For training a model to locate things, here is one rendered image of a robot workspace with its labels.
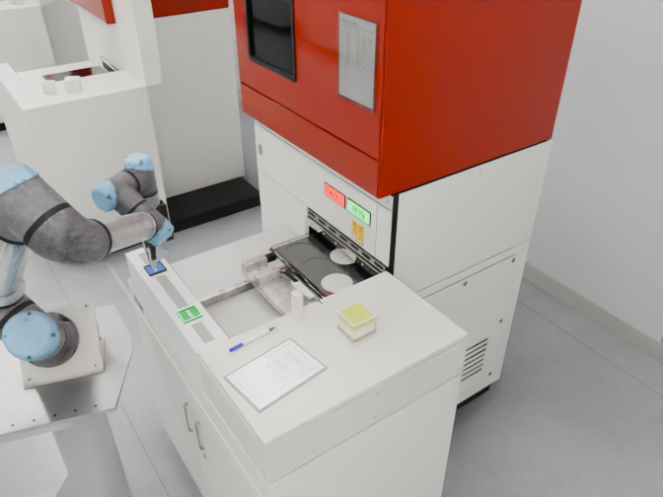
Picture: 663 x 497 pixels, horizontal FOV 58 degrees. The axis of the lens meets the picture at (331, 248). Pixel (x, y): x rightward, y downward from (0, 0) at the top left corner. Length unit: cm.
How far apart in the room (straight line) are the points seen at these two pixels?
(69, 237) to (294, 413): 62
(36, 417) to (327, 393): 76
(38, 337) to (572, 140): 245
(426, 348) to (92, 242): 84
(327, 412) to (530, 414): 152
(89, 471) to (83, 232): 102
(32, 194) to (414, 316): 99
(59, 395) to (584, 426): 206
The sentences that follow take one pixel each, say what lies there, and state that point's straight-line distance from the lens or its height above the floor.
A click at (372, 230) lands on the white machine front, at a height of 107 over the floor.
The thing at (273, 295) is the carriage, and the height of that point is 88.
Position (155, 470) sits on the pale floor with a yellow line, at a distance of 260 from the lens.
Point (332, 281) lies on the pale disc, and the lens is 188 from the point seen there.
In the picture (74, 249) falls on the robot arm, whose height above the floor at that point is 137.
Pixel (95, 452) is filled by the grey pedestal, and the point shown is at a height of 50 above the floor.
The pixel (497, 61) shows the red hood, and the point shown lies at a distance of 181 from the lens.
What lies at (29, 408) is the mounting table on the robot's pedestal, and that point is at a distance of 179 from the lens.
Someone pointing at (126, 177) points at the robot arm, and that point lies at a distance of 168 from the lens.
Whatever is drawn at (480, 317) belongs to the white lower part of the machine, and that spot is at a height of 54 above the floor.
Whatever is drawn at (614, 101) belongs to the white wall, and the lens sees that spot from 297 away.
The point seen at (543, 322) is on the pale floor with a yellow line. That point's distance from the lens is 328.
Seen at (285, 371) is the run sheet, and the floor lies 97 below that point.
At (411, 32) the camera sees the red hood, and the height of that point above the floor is 166.
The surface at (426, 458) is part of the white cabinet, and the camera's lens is 191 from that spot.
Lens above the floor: 203
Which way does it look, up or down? 34 degrees down
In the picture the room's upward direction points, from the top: straight up
